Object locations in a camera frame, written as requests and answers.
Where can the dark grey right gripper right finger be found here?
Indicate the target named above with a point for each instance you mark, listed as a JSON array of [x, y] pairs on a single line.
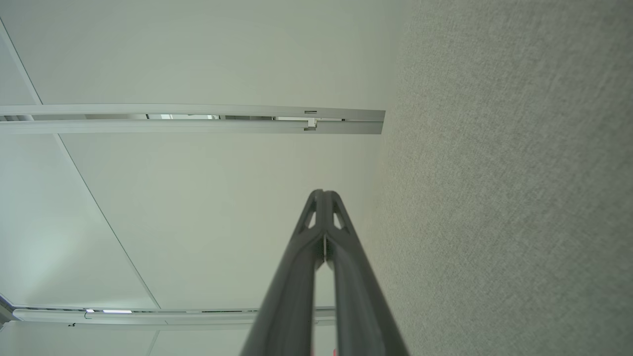
[[361, 296]]

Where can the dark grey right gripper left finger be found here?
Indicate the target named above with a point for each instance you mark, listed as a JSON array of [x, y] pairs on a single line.
[[287, 296]]

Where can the white aluminium rail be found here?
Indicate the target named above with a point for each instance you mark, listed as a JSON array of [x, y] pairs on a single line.
[[198, 127], [198, 316]]

